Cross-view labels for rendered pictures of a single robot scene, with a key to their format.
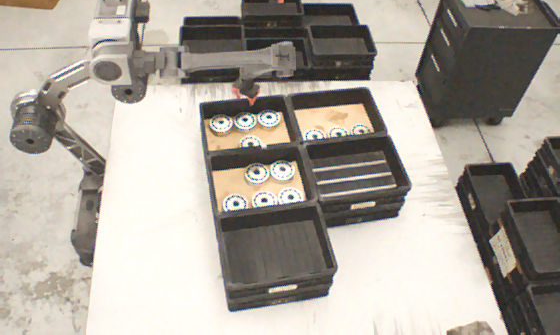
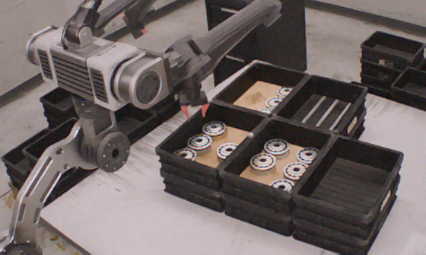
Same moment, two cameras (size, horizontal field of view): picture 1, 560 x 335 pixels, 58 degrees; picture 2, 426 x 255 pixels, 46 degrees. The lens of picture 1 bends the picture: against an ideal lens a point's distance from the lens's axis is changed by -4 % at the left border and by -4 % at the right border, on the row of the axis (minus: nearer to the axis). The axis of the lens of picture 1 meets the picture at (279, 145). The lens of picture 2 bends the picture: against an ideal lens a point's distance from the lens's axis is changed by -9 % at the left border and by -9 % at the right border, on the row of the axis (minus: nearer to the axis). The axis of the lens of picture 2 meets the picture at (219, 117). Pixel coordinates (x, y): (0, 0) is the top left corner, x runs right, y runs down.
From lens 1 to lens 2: 128 cm
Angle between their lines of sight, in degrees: 32
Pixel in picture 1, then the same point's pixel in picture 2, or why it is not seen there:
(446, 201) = (373, 102)
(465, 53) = (262, 27)
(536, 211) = (404, 86)
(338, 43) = not seen: hidden behind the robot
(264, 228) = (319, 187)
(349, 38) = not seen: hidden behind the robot
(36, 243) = not seen: outside the picture
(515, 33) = not seen: outside the picture
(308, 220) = (335, 160)
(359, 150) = (302, 101)
